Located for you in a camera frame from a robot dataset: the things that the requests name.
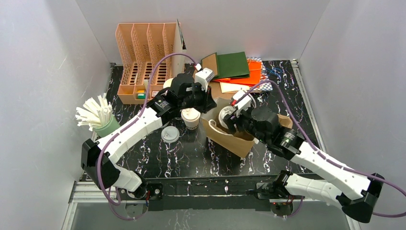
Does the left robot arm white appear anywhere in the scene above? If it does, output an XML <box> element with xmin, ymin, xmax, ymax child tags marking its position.
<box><xmin>81</xmin><ymin>68</ymin><xmax>216</xmax><ymax>192</ymax></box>

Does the cardboard two-cup carrier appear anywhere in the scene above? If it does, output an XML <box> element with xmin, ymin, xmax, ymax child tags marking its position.
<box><xmin>277</xmin><ymin>114</ymin><xmax>293</xmax><ymax>129</ymax></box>

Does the brown kraft paper bag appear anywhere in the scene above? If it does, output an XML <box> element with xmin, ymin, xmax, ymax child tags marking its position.
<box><xmin>193</xmin><ymin>70</ymin><xmax>237</xmax><ymax>99</ymax></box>

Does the orange paper bag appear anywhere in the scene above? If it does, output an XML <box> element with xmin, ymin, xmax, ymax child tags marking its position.
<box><xmin>214</xmin><ymin>58</ymin><xmax>266</xmax><ymax>86</ymax></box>

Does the green paper cup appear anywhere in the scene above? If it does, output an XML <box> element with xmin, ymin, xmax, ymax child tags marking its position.
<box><xmin>218</xmin><ymin>105</ymin><xmax>237</xmax><ymax>130</ymax></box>

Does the green cup holder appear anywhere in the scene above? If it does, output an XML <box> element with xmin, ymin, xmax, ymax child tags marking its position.
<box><xmin>93</xmin><ymin>115</ymin><xmax>121</xmax><ymax>138</ymax></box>

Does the single white lid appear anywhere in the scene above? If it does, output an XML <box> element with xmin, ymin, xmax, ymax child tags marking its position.
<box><xmin>181</xmin><ymin>108</ymin><xmax>201</xmax><ymax>122</ymax></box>

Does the tan paper bag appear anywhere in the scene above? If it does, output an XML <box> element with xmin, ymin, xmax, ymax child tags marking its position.
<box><xmin>200</xmin><ymin>90</ymin><xmax>264</xmax><ymax>160</ymax></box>

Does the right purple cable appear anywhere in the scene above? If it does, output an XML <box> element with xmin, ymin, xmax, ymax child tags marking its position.
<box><xmin>244</xmin><ymin>79</ymin><xmax>406</xmax><ymax>219</ymax></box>

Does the red white small box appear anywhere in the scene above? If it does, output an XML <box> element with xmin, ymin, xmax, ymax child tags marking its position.
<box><xmin>151</xmin><ymin>91</ymin><xmax>159</xmax><ymax>98</ymax></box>

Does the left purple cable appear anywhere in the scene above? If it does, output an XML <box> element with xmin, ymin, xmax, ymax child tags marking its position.
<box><xmin>96</xmin><ymin>52</ymin><xmax>201</xmax><ymax>221</ymax></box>

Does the loose white lid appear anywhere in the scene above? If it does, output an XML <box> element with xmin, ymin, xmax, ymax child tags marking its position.
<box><xmin>161</xmin><ymin>126</ymin><xmax>180</xmax><ymax>144</ymax></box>

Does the white wrapped straws bundle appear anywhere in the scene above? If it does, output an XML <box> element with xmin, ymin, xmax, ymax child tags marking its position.
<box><xmin>75</xmin><ymin>93</ymin><xmax>113</xmax><ymax>131</ymax></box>

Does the white folder in organizer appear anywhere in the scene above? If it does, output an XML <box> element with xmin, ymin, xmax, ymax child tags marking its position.
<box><xmin>171</xmin><ymin>19</ymin><xmax>186</xmax><ymax>78</ymax></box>

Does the pink desk file organizer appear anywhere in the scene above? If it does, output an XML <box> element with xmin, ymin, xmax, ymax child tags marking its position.
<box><xmin>115</xmin><ymin>22</ymin><xmax>183</xmax><ymax>104</ymax></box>

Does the green yellow small item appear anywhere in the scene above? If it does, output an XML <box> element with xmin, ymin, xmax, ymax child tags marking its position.
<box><xmin>136</xmin><ymin>90</ymin><xmax>147</xmax><ymax>100</ymax></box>

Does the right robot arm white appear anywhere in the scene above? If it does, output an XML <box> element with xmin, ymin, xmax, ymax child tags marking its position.
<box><xmin>222</xmin><ymin>106</ymin><xmax>383</xmax><ymax>223</ymax></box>

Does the purple cable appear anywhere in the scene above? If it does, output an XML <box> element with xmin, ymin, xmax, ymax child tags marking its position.
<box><xmin>244</xmin><ymin>79</ymin><xmax>406</xmax><ymax>219</ymax></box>
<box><xmin>96</xmin><ymin>52</ymin><xmax>201</xmax><ymax>221</ymax></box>

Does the white paper bag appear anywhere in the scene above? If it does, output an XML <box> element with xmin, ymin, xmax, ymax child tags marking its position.
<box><xmin>220</xmin><ymin>82</ymin><xmax>250</xmax><ymax>93</ymax></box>

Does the stack of paper cups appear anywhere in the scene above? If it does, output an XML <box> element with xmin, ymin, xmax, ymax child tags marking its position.
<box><xmin>163</xmin><ymin>78</ymin><xmax>173</xmax><ymax>89</ymax></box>

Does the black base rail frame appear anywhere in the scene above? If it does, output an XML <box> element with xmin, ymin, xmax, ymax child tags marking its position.
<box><xmin>68</xmin><ymin>172</ymin><xmax>359</xmax><ymax>230</ymax></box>

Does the dark green paper bag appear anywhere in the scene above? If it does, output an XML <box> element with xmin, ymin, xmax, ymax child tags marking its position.
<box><xmin>202</xmin><ymin>52</ymin><xmax>250</xmax><ymax>80</ymax></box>

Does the single paper cup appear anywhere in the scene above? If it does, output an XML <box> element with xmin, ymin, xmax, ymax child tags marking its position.
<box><xmin>181</xmin><ymin>108</ymin><xmax>201</xmax><ymax>130</ymax></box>

